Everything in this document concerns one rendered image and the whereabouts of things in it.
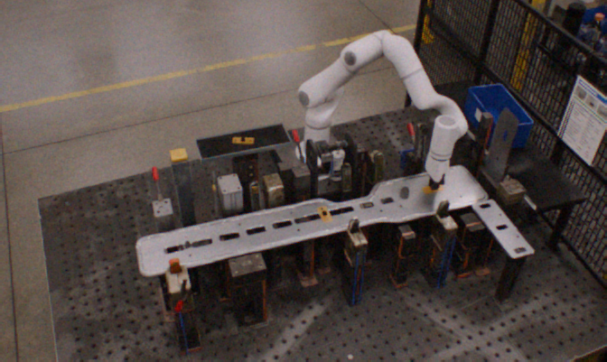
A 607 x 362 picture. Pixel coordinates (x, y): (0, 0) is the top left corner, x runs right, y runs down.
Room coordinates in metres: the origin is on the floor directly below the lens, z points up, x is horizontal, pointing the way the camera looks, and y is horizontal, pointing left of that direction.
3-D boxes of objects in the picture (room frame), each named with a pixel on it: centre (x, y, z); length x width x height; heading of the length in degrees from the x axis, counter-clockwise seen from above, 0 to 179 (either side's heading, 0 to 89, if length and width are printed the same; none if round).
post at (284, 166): (1.82, 0.07, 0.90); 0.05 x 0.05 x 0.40; 19
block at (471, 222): (1.64, -0.66, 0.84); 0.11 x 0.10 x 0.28; 19
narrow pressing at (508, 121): (1.87, -0.78, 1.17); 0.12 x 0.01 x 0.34; 19
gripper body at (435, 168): (1.80, -0.53, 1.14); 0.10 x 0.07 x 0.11; 19
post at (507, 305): (1.49, -0.80, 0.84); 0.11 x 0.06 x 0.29; 19
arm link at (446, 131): (1.80, -0.53, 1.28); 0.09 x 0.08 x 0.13; 133
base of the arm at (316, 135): (2.26, -0.06, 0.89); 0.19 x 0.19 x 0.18
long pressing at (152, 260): (1.63, -0.07, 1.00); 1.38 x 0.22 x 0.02; 109
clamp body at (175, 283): (1.28, 0.41, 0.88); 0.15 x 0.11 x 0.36; 19
